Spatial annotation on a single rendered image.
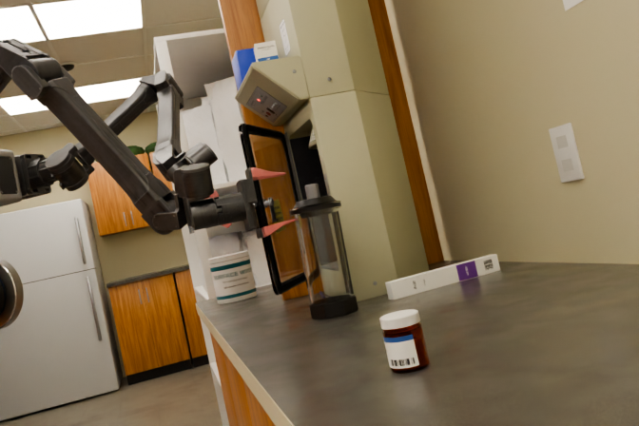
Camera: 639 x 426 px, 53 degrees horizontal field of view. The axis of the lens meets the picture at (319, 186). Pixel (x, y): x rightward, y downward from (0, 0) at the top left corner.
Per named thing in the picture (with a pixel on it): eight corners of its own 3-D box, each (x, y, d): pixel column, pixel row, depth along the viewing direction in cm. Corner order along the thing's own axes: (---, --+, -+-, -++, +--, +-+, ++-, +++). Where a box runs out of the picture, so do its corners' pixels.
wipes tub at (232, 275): (254, 293, 216) (244, 249, 217) (260, 296, 204) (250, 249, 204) (216, 302, 213) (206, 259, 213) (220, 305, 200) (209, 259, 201)
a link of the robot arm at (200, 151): (169, 179, 172) (152, 156, 166) (203, 151, 175) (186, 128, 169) (189, 196, 164) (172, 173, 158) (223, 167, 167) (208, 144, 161)
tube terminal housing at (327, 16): (403, 272, 180) (344, 9, 184) (455, 276, 149) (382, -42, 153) (319, 294, 174) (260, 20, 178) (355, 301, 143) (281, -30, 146)
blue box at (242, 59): (274, 87, 174) (267, 56, 174) (280, 78, 164) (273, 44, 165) (238, 94, 171) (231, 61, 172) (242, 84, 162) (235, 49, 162)
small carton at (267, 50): (279, 69, 155) (274, 46, 156) (280, 65, 150) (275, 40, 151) (259, 73, 155) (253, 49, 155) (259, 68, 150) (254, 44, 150)
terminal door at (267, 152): (315, 276, 173) (282, 131, 175) (278, 296, 143) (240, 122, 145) (312, 277, 173) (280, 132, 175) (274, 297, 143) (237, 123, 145)
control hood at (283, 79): (282, 125, 176) (275, 89, 177) (310, 97, 145) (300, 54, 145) (242, 132, 173) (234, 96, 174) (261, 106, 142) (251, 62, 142)
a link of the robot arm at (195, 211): (186, 227, 130) (190, 235, 125) (181, 194, 128) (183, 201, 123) (221, 220, 132) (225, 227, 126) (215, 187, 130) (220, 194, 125)
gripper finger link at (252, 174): (286, 161, 129) (241, 168, 127) (293, 195, 129) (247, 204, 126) (280, 165, 136) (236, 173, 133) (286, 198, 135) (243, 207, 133)
